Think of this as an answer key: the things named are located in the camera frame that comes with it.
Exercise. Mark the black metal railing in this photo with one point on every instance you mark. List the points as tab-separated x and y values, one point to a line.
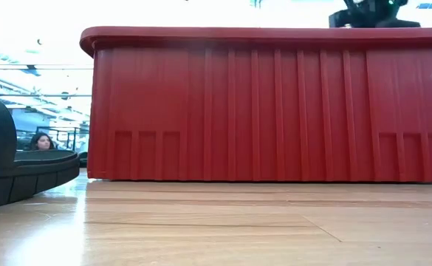
71	136

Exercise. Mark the red plastic bin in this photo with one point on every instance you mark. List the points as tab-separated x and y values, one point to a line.
238	111

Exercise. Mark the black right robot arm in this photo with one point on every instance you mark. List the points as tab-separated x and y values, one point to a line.
394	11

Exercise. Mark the black slide sandal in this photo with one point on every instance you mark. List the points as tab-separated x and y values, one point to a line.
23	177

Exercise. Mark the person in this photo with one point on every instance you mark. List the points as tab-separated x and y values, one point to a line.
43	142

